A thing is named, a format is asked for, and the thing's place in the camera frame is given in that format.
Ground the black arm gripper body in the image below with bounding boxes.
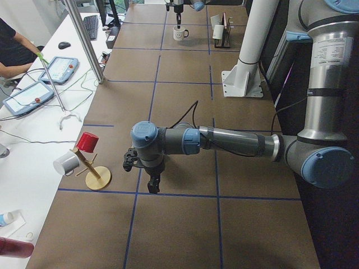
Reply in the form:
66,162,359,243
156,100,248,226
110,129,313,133
141,158,165,178
165,0,184,13

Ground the white smiley face mug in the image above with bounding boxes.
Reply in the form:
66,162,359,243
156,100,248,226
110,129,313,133
173,26,189,41

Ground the white ribbed HOME cup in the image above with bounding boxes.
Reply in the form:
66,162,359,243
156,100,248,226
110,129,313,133
212,24,224,40

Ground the red cup on stand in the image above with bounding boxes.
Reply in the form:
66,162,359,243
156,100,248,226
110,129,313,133
76,132,99,153

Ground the grey white cup on stand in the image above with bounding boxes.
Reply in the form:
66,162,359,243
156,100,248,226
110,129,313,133
53,151,80,175

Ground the wooden mug tree stand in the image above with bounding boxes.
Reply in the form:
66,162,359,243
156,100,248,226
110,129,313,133
72,147,112,191

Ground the black keyboard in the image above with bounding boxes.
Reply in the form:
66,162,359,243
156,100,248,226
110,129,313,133
83,15,98,40

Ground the metal reacher grabber tool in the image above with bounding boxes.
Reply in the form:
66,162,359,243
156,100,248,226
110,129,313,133
37,52,82,130

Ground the black computer mouse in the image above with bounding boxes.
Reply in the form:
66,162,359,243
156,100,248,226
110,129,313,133
58,41,71,50

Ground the far teach pendant tablet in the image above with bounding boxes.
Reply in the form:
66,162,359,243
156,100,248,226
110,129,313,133
46,57,79,85

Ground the teach pendant tablet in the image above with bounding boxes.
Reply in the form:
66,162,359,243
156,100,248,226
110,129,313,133
46,57,79,85
2,81,54,115

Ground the near teach pendant tablet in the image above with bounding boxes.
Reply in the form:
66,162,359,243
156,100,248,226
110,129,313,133
2,81,54,115

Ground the dark red bottle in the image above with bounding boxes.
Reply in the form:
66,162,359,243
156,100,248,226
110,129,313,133
1,237,34,258

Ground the seated person black shirt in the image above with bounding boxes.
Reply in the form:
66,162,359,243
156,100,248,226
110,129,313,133
1,19,44,78

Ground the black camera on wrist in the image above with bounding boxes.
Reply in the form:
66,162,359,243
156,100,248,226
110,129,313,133
122,148,139,172

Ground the black wire cup rack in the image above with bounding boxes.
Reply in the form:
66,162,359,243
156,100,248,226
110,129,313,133
214,12,233,48

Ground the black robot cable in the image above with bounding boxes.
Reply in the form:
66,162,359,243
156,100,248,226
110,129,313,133
171,100,200,129

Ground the white camera pole base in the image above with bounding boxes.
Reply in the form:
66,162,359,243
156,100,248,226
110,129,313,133
222,0,279,98

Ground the aluminium frame post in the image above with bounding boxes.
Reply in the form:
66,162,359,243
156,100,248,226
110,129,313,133
64,0,104,84

